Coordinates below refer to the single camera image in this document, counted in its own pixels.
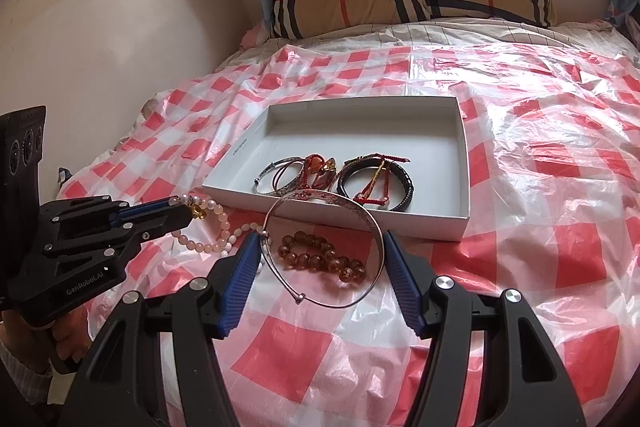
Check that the red white checkered plastic sheet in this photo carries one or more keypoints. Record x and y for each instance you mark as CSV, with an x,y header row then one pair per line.
x,y
534,149

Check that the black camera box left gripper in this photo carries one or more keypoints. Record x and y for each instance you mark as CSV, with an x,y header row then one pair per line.
x,y
21,151

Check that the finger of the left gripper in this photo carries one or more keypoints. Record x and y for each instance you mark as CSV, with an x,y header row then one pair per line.
x,y
143,212
178,217

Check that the white shallow cardboard box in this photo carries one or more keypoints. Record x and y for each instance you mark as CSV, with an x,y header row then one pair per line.
x,y
425,130

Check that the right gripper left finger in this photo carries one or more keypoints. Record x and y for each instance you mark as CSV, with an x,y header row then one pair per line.
x,y
154,359

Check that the person left hand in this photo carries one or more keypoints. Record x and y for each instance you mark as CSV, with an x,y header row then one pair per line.
x,y
65,339

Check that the thin silver bangle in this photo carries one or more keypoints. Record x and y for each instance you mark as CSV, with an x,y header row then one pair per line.
x,y
269,182

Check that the wide engraved silver bangle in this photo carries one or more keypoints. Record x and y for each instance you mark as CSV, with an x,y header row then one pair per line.
x,y
311,195

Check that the striped white bed sheet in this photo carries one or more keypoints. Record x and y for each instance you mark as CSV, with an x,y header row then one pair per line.
x,y
597,43

